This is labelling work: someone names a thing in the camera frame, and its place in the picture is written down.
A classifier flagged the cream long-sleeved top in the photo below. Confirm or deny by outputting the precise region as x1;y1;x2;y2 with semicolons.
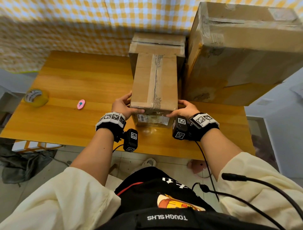
0;152;303;230

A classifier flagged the dark grey cloth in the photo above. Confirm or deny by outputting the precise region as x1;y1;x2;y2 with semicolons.
0;138;57;184

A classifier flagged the thick black cable plug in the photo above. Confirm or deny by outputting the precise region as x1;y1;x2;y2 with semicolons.
221;173;303;221

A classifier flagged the cardboard box with black print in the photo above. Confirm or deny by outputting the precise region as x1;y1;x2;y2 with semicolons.
130;52;178;128

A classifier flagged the person's left forearm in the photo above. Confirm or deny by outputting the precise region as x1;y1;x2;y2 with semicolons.
70;128;115;186

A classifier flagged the black printed garment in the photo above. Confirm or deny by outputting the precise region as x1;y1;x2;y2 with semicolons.
96;166;280;230

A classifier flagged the yellow white checked cloth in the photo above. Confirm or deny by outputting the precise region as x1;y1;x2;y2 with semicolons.
0;0;303;73

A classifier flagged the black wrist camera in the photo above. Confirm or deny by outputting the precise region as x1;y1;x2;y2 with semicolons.
123;129;139;153
172;115;189;141

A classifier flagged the thin black cable with plug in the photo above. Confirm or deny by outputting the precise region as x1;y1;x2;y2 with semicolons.
191;182;287;230

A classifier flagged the white paper with red writing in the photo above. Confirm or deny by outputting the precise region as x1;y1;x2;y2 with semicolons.
290;82;303;99

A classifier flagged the person's right forearm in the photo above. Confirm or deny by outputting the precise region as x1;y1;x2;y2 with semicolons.
200;129;244;180

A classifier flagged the white box with yellow tape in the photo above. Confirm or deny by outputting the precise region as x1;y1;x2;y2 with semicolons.
12;140;63;153

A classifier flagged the brown plush fabric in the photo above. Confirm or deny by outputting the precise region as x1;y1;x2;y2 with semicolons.
252;135;277;166

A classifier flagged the small plain cardboard box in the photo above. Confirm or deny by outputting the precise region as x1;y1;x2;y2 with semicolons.
128;32;186;79

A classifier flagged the person's left hand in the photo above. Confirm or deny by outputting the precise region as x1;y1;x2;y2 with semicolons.
111;91;145;120

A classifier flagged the person's right hand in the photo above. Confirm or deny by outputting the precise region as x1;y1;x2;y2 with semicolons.
166;99;200;120

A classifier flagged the yellowish tape roll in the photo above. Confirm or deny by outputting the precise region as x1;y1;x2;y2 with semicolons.
23;89;50;107

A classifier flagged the cardboard box with white label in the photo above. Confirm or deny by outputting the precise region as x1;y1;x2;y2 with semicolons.
182;2;303;106

